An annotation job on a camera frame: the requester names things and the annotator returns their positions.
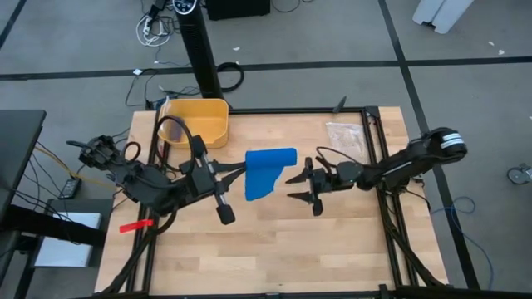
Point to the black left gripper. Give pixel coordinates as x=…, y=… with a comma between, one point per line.
x=199, y=178

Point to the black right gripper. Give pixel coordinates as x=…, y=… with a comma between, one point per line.
x=322, y=180

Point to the blue elastic bandage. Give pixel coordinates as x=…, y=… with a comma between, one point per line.
x=264, y=172

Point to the clear plastic bag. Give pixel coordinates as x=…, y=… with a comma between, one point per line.
x=346, y=139
x=165, y=112

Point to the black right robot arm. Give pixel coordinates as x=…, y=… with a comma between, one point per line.
x=407, y=164

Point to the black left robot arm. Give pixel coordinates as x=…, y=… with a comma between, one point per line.
x=141, y=182

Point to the yellow plastic bin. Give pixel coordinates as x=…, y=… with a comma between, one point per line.
x=208, y=122

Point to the black tower fan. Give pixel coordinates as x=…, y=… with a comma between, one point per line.
x=199, y=50

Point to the black equipment box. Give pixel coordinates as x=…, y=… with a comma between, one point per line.
x=237, y=8

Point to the white shelf panel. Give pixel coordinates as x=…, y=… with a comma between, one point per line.
x=62, y=249

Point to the black desk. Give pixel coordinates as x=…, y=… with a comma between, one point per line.
x=18, y=149

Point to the grey caster wheel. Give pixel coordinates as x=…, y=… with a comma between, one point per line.
x=518, y=174

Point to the white plastic housing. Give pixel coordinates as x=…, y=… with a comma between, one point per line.
x=442, y=14

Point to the black aluminium table frame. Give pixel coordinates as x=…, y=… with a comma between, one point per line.
x=374, y=166

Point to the black pointed bracket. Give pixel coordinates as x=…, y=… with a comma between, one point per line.
x=340, y=104

